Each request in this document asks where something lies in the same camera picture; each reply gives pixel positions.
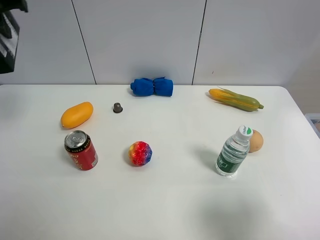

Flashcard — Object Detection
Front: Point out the brown cardboard box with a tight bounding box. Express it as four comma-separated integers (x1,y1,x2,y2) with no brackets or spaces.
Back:
0,0,29,74

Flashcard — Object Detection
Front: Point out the blue rolled cloth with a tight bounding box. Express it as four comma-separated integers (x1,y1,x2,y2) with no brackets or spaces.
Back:
130,77,174,97

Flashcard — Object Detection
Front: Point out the rainbow bumpy ball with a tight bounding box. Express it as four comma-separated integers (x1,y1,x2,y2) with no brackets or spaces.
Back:
128,141,153,167

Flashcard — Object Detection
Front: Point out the grey coffee capsule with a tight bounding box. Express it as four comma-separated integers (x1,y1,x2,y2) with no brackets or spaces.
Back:
113,102,123,114

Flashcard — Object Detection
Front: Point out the toy corn cob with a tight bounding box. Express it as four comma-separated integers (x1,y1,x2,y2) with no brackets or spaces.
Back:
208,88,264,112

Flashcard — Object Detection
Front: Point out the clear water bottle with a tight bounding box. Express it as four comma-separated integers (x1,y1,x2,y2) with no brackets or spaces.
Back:
215,125,253,177

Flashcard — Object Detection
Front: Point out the red soda can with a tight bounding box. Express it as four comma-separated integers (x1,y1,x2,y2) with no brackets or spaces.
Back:
64,130,99,171

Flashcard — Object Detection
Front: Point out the yellow mango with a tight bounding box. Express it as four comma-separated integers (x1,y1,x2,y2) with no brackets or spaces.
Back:
60,101,94,129

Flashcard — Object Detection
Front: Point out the brown egg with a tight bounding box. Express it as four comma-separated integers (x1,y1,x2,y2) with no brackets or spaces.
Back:
249,129,264,153

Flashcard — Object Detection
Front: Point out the translucent plastic bin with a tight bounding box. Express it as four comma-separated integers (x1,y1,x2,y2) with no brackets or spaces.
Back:
304,113,320,138

